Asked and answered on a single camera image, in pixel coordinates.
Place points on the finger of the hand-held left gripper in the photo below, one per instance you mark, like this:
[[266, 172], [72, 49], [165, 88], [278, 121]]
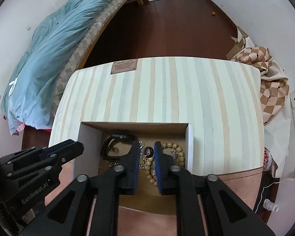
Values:
[[68, 151], [56, 147]]

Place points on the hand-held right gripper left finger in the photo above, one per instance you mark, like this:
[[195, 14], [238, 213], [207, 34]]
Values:
[[137, 162]]

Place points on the bed with blue duvet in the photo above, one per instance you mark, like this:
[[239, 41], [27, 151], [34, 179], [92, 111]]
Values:
[[64, 41]]

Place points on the red bed sheet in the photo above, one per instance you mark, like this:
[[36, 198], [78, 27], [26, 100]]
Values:
[[47, 130]]

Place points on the black smart band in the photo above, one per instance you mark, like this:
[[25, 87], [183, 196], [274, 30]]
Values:
[[119, 136]]

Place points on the red patterned fabric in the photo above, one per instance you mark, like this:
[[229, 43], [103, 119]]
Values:
[[266, 157]]

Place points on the bed with checkered mattress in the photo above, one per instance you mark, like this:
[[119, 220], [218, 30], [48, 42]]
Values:
[[88, 41]]

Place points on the white cloth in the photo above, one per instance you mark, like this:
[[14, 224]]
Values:
[[277, 140]]

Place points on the white cardboard box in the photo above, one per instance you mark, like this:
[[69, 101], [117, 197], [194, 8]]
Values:
[[88, 140]]

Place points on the brown label patch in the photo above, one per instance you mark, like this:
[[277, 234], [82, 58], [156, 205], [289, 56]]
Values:
[[124, 66]]

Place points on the brown checkered cloth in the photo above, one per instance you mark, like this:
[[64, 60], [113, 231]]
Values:
[[272, 95]]

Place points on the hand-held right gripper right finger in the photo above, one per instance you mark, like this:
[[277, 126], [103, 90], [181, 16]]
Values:
[[158, 164]]

